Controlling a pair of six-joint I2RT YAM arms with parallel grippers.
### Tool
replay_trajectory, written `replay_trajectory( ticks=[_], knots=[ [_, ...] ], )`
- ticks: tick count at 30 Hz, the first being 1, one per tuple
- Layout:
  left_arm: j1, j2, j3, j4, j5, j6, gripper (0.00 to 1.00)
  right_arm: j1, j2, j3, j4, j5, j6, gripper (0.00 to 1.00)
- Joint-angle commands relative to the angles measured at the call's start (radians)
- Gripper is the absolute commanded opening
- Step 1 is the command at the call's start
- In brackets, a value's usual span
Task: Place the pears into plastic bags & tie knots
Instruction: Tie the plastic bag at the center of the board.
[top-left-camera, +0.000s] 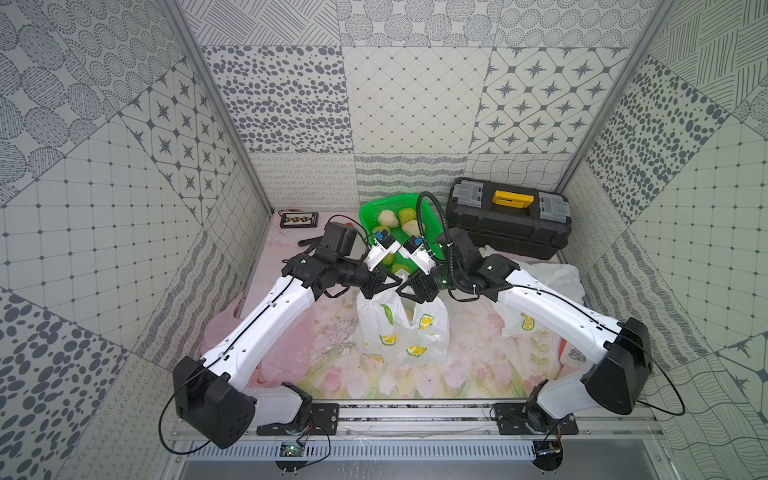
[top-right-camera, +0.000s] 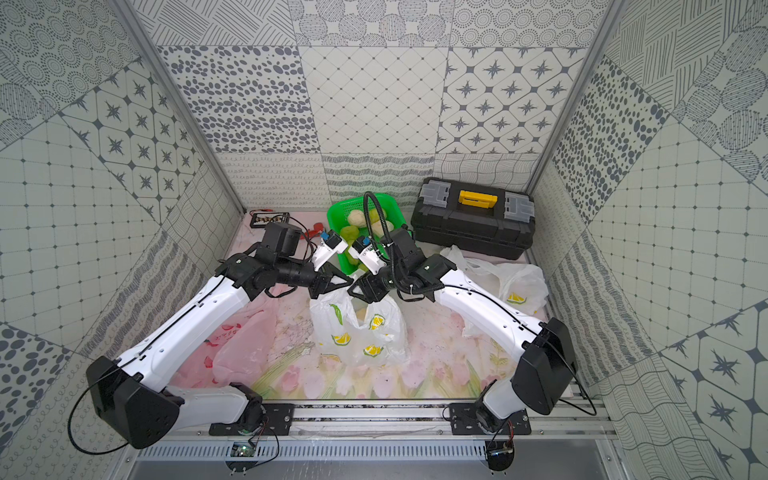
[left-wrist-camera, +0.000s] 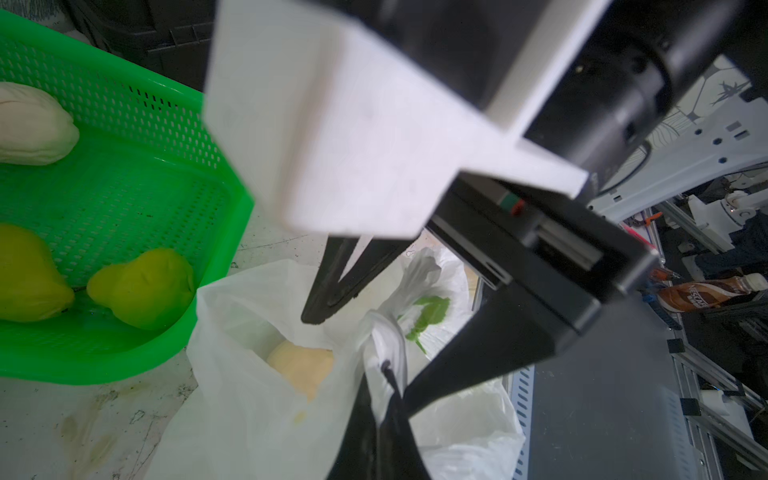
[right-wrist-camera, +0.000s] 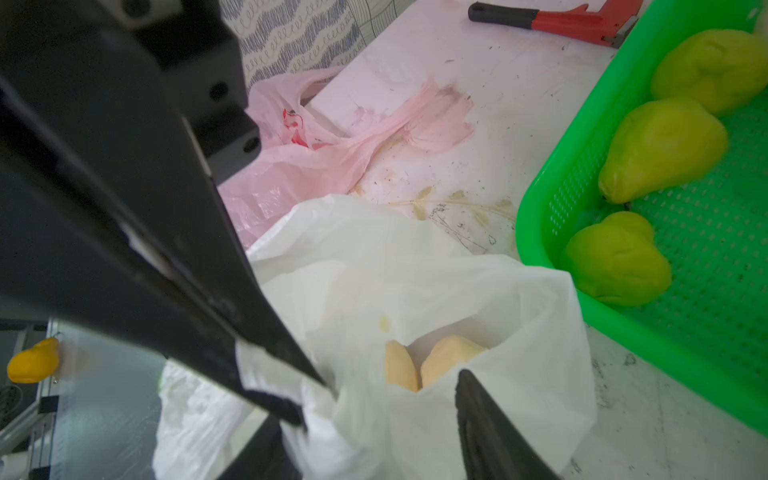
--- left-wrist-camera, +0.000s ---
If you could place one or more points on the black toolbox yellow handle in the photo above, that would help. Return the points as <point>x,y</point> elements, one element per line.
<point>169,37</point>

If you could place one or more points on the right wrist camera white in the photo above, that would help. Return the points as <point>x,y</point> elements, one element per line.
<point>334,130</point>

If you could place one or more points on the brown drink bottle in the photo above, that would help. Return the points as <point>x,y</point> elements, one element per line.
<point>702,295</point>

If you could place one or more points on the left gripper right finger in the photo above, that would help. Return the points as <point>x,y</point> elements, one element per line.
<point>399,456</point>

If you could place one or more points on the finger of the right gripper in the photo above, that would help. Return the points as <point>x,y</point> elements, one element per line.
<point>515,328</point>
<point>335,284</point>

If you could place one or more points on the green plastic basket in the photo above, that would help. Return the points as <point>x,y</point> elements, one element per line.
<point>145,174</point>

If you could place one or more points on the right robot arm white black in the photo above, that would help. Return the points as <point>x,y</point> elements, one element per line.
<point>553,262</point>

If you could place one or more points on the lemon print plastic bag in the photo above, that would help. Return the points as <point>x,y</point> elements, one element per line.
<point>244,420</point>

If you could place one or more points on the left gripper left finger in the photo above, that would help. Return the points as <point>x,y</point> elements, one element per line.
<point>357,456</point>

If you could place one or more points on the green pear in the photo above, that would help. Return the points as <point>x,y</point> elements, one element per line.
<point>150,293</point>
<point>32,289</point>

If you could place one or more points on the white pear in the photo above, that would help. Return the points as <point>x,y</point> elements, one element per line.
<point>35,129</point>
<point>304,368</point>

